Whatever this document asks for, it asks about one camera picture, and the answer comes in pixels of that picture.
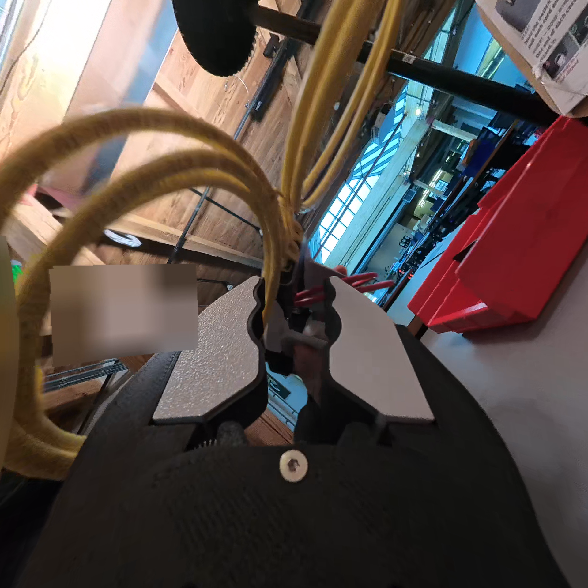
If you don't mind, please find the yellow ethernet cable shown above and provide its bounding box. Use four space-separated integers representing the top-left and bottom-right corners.
0 0 405 481

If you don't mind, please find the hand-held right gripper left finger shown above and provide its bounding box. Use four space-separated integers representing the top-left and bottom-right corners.
152 276 270 427

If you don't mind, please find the red ethernet cable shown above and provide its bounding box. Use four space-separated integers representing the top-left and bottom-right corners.
294 266 396 308

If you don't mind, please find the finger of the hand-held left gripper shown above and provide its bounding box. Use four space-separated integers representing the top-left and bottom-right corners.
301 258 350 288

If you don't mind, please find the red plastic bin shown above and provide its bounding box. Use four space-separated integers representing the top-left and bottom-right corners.
408 117 588 338

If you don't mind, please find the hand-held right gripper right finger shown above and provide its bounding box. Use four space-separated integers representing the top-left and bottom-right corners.
321 276 436 427

